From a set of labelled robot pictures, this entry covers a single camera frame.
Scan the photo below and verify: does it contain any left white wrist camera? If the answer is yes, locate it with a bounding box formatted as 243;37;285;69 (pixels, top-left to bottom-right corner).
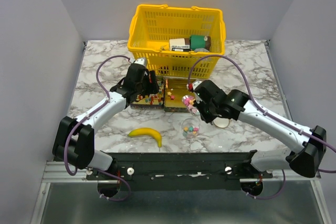
133;58;148;68

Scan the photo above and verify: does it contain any gold jar lid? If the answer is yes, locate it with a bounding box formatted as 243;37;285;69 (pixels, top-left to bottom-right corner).
213;118;230;129

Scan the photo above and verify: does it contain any white and black box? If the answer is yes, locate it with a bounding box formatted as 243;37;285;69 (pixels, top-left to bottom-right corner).
169;38;191;51

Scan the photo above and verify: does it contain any shiny metal scoop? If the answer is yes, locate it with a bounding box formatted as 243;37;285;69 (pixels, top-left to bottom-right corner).
182;95;199;115

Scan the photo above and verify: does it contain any clear plastic jar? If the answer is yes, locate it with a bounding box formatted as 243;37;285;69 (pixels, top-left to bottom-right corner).
181;117;200;138

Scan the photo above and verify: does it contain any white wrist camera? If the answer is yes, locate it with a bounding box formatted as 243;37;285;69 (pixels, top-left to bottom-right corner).
133;58;148;68
186;81;203;93

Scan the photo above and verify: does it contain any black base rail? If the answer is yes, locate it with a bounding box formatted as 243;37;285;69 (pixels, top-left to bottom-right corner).
87;151;270;196

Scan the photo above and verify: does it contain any green and brown bottle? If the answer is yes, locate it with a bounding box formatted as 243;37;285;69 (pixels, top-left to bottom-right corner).
185;35;211;51

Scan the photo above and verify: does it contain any yellow banana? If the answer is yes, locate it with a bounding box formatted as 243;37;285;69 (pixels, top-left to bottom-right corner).
128;127;162;148

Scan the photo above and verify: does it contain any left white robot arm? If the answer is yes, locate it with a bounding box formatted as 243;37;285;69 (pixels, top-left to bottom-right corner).
52;58;159;179

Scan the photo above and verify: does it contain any candy tin box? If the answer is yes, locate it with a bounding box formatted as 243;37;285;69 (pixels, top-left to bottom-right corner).
130;77;192;113

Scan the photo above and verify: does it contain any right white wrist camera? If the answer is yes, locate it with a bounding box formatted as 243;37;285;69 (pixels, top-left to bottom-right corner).
186;81;203;93

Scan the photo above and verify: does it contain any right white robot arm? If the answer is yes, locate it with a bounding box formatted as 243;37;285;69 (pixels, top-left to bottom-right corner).
189;80;327;178

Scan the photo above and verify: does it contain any yellow plastic shopping basket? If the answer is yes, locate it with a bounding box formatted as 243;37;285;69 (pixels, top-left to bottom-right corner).
128;4;226;79

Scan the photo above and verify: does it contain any aluminium frame rail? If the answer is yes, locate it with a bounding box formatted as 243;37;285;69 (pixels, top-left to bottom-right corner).
41;161;321;183

